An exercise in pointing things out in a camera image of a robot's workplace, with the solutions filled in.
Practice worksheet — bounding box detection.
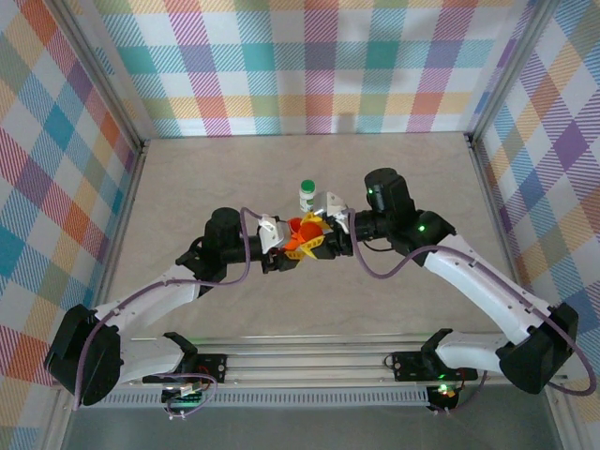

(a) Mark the aluminium right side rail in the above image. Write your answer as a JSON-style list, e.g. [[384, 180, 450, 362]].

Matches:
[[463, 133, 540, 306]]

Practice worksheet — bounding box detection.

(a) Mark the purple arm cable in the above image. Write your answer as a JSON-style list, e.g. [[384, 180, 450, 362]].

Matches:
[[345, 210, 595, 416], [72, 207, 282, 421]]

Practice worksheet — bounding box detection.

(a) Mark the white pill bottle green cap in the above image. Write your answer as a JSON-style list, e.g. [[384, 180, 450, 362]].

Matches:
[[297, 178, 319, 212]]

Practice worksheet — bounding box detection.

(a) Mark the aluminium right corner post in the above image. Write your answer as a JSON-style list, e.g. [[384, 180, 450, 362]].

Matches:
[[463, 0, 562, 146]]

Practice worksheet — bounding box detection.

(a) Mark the grey slotted cable duct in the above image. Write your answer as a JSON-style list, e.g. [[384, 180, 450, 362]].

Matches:
[[73, 391, 431, 409]]

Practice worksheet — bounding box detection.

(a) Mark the aluminium left side rail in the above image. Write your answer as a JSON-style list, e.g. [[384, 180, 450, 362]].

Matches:
[[91, 139, 151, 313]]

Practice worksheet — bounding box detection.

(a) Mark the aluminium rail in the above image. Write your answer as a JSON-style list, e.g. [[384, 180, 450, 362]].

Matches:
[[463, 133, 540, 306], [91, 139, 151, 313]]

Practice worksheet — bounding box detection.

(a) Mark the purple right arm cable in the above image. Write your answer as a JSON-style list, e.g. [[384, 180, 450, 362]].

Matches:
[[345, 210, 595, 416]]

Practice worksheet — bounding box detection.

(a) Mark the orange cup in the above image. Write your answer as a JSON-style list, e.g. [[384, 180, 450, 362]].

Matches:
[[282, 217, 327, 253]]

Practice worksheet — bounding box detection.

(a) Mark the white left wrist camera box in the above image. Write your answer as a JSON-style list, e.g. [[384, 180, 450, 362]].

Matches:
[[255, 214, 288, 253]]

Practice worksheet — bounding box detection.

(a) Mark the aluminium corner post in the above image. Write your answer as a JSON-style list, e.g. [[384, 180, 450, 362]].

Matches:
[[463, 0, 562, 146], [54, 0, 150, 156]]

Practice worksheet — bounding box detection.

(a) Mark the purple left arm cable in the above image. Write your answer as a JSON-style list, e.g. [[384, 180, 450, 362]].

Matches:
[[72, 207, 282, 421]]

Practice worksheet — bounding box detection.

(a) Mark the aluminium left corner post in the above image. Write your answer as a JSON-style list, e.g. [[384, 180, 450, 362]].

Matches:
[[54, 0, 150, 156]]

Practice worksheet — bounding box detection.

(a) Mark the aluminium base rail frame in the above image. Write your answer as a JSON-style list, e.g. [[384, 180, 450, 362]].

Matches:
[[50, 331, 571, 391]]

